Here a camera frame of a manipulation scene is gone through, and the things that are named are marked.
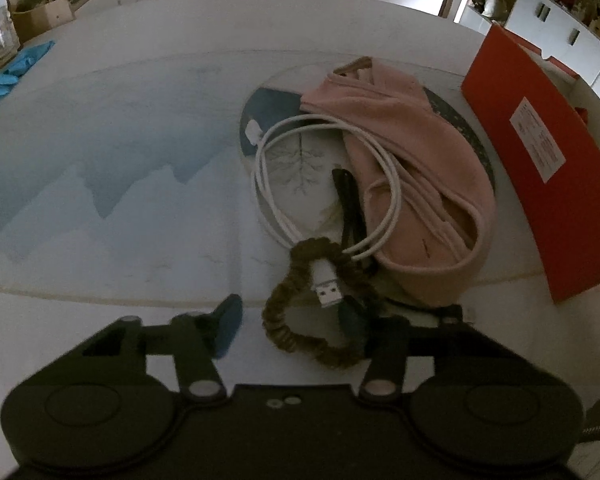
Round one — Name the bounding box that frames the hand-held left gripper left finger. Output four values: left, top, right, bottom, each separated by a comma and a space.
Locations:
75, 294, 244, 403

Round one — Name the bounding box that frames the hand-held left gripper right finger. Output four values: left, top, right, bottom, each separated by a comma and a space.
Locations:
339, 302, 526, 402

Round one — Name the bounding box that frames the brown fabric scrunchie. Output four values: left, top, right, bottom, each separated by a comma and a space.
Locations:
261, 237, 381, 370

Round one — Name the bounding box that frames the white charging cable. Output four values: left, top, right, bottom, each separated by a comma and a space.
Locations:
252, 114, 401, 311

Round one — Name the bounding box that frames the black hair band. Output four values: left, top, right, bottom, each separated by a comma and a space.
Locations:
331, 167, 376, 261

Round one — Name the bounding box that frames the pink fleece garment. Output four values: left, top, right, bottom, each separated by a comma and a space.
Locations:
300, 57, 497, 306

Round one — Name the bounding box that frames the round teal placemat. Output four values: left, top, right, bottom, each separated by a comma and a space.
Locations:
237, 62, 496, 306

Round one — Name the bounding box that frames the blue cloth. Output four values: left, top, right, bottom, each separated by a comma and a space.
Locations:
0, 40, 56, 111

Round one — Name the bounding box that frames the white tote bag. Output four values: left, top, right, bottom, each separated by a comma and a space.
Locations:
472, 0, 508, 23

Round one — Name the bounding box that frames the brown cardboard box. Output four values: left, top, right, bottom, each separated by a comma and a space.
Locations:
11, 0, 77, 43

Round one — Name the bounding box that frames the white storage cabinet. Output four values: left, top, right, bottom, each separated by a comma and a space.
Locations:
457, 0, 600, 126

